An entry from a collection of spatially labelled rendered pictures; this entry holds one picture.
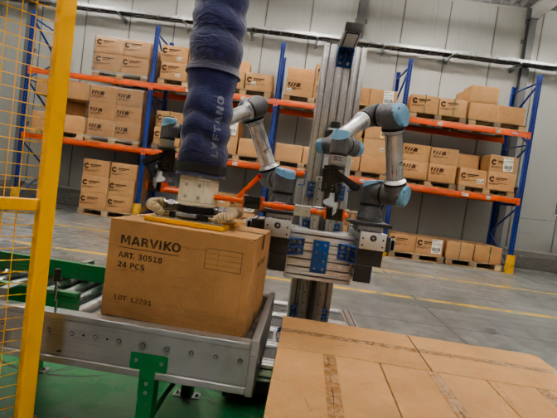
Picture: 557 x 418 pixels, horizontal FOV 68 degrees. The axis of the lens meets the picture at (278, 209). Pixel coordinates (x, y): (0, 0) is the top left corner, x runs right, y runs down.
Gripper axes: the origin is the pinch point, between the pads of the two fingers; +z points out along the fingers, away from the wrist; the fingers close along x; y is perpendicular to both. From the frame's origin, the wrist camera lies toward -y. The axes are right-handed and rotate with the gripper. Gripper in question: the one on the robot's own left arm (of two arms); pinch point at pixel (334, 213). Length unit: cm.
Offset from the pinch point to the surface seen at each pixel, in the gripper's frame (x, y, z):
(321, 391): 49, -3, 54
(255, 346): 35, 22, 49
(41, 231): 48, 98, 19
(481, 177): -744, -319, -91
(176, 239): 21, 60, 18
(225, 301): 21, 37, 39
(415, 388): 35, -35, 54
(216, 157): 8, 52, -17
